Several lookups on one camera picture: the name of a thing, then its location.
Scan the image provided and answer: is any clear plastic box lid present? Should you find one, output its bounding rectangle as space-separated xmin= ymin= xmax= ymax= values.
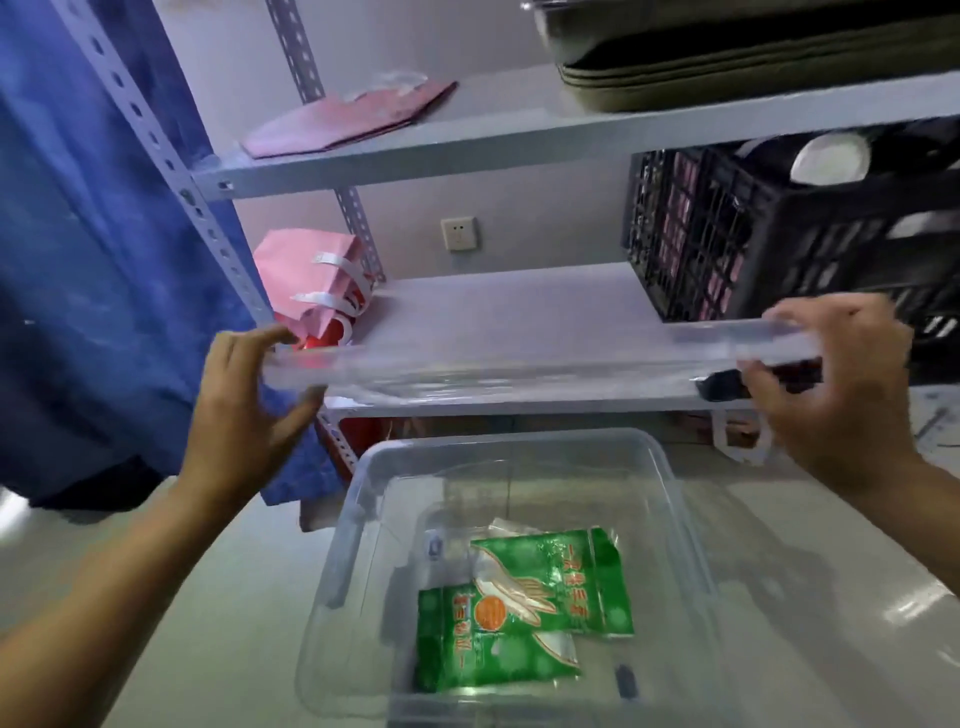
xmin=261 ymin=318 xmax=824 ymax=410

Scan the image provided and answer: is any large green glove packet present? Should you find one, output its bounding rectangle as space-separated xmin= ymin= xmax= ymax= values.
xmin=470 ymin=526 xmax=636 ymax=643

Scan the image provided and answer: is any flat pink paper bag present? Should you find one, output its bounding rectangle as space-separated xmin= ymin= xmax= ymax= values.
xmin=240 ymin=72 xmax=459 ymax=160

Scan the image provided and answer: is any blue curtain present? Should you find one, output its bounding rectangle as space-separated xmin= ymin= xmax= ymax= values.
xmin=0 ymin=0 xmax=348 ymax=513

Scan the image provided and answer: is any person's left forearm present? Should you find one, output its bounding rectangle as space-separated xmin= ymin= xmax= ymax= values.
xmin=0 ymin=457 xmax=252 ymax=728

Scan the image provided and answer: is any person's right hand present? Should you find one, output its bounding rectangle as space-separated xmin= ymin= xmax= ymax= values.
xmin=738 ymin=291 xmax=924 ymax=501

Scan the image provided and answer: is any person's right forearm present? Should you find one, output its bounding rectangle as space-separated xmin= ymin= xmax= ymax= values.
xmin=851 ymin=450 xmax=960 ymax=601

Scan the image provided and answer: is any clear plastic storage box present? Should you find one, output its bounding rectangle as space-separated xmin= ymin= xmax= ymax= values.
xmin=294 ymin=427 xmax=727 ymax=728

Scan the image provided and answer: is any grey metal shelf rack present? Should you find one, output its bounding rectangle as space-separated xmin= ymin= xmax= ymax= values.
xmin=51 ymin=0 xmax=960 ymax=481

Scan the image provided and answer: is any pink white-handled gift bag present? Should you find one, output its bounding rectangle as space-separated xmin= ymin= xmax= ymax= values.
xmin=252 ymin=228 xmax=375 ymax=352

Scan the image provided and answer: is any red bag with white handle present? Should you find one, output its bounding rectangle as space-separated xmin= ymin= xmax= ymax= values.
xmin=678 ymin=408 xmax=778 ymax=468

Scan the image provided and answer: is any person's left hand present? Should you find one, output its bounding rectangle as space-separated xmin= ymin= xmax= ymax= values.
xmin=180 ymin=324 xmax=330 ymax=502

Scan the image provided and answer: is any olive green fabric case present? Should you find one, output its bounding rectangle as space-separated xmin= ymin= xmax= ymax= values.
xmin=532 ymin=0 xmax=960 ymax=115

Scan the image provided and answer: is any black plastic crate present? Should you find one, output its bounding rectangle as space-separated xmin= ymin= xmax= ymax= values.
xmin=621 ymin=118 xmax=960 ymax=388

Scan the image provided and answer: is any white round plate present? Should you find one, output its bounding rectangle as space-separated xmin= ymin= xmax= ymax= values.
xmin=789 ymin=131 xmax=872 ymax=186

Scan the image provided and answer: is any small green glove packet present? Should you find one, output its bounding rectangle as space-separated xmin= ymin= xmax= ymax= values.
xmin=414 ymin=584 xmax=583 ymax=696

